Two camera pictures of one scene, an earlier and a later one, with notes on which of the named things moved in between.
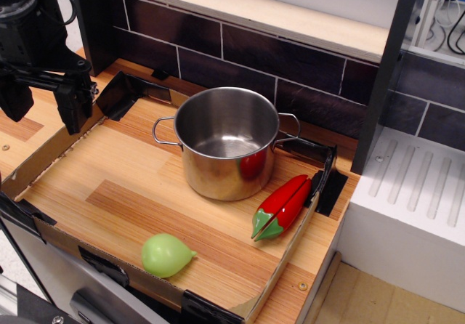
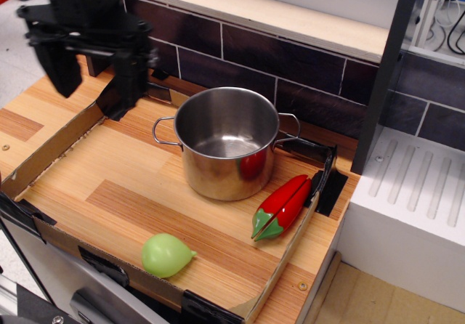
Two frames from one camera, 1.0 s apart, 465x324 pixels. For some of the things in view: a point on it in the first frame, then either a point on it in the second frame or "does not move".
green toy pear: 165,256 does not move
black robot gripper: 33,54 -> 87,14
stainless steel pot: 228,136 does not move
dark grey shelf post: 372,120 does not move
